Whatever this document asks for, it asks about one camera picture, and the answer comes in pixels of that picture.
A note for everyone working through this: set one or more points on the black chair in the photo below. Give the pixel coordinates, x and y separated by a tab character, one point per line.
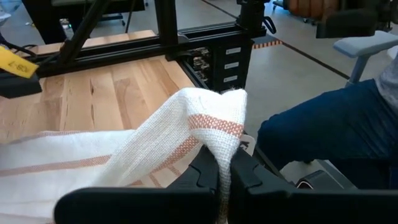
345	25

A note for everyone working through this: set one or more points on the yellow tag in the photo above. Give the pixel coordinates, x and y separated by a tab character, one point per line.
15	63

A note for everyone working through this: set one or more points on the person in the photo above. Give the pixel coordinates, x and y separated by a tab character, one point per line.
326	124

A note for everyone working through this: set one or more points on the grey office chair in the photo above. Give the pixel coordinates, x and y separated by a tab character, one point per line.
363	45

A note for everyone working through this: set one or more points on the white striped towel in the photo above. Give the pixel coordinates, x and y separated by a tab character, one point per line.
62	161

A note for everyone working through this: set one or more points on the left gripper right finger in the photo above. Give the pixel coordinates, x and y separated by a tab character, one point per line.
311	208

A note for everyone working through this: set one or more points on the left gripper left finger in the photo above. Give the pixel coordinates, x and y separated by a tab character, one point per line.
140	207

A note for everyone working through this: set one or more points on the black aluminium frame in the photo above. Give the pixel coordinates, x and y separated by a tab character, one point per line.
124	51

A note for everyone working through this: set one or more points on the black labelled equipment box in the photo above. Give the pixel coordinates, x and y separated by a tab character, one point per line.
233	65

